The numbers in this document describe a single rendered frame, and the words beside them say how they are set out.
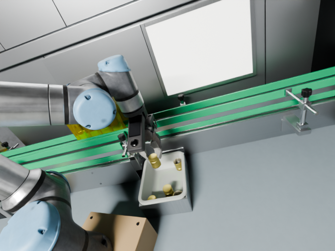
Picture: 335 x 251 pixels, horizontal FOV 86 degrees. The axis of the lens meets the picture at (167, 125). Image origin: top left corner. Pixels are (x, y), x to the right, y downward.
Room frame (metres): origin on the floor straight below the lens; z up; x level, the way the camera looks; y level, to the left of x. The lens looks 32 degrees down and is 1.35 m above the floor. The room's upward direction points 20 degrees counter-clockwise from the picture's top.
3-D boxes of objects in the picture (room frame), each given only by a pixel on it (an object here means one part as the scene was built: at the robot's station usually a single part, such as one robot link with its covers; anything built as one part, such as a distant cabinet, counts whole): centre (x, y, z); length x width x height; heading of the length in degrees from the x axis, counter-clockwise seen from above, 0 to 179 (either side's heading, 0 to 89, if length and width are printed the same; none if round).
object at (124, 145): (0.61, 0.17, 0.95); 0.17 x 0.03 x 0.12; 168
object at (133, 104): (0.52, 0.08, 1.15); 0.08 x 0.08 x 0.05
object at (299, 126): (0.48, -0.45, 0.90); 0.17 x 0.05 x 0.23; 168
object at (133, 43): (0.84, -0.02, 1.15); 0.90 x 0.03 x 0.34; 78
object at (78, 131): (0.79, 0.39, 0.99); 0.06 x 0.06 x 0.21; 78
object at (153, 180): (0.49, 0.08, 0.80); 0.22 x 0.17 x 0.09; 168
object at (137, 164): (0.63, 0.17, 0.85); 0.09 x 0.04 x 0.07; 168
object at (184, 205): (0.52, 0.08, 0.79); 0.27 x 0.17 x 0.08; 168
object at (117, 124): (0.75, 0.22, 0.99); 0.06 x 0.06 x 0.21; 78
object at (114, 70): (0.51, 0.08, 1.23); 0.09 x 0.08 x 0.11; 111
